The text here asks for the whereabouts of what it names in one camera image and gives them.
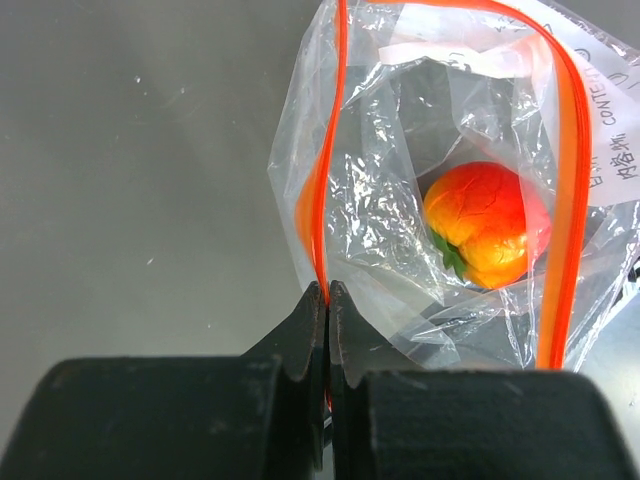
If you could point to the red fake tomato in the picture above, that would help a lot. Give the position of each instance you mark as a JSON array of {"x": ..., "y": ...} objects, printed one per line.
[{"x": 489, "y": 223}]

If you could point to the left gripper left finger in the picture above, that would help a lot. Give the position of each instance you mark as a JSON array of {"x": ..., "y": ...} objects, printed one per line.
[{"x": 259, "y": 415}]

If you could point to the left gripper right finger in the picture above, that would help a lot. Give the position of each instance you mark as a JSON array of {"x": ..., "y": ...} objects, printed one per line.
[{"x": 393, "y": 420}]

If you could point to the clear zip bag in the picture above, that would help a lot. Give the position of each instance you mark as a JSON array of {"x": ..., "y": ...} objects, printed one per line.
[{"x": 387, "y": 96}]

